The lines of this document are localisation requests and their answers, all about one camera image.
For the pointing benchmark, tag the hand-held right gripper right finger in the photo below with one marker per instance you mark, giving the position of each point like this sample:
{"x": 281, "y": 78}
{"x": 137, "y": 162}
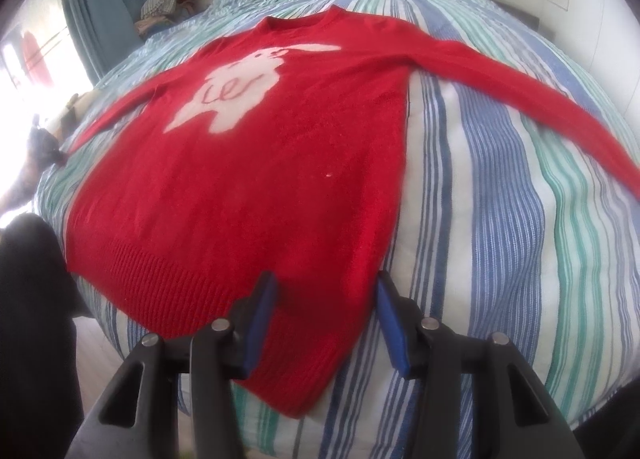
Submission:
{"x": 391, "y": 319}

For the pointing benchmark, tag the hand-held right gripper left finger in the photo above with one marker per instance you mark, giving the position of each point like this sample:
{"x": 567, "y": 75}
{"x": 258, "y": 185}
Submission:
{"x": 261, "y": 309}

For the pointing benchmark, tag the pile of folded clothes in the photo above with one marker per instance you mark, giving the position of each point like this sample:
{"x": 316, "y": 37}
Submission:
{"x": 167, "y": 1}

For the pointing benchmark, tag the person's dark trouser leg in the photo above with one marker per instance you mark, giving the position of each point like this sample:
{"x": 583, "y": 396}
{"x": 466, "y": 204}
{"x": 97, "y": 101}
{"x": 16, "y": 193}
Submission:
{"x": 35, "y": 339}

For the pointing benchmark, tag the red sweater with white figure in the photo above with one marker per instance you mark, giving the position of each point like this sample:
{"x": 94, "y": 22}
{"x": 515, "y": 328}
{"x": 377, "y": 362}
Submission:
{"x": 240, "y": 179}

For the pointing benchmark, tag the striped bed sheet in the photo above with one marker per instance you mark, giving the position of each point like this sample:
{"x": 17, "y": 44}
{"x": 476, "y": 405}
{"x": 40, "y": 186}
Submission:
{"x": 500, "y": 219}

